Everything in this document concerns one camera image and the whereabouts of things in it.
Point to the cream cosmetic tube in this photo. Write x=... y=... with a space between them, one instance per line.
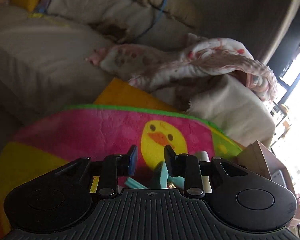
x=203 y=156

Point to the brown plush toy on sofa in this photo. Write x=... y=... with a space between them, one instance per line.
x=112 y=29

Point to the pink floral blanket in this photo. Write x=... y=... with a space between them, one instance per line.
x=148 y=68

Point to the colourful duck play mat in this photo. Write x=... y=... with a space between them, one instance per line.
x=120 y=117

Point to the pink cardboard box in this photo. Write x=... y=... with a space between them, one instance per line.
x=260 y=160

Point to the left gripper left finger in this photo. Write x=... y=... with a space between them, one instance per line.
x=115 y=166

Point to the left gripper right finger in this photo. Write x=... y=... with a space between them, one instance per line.
x=188 y=167

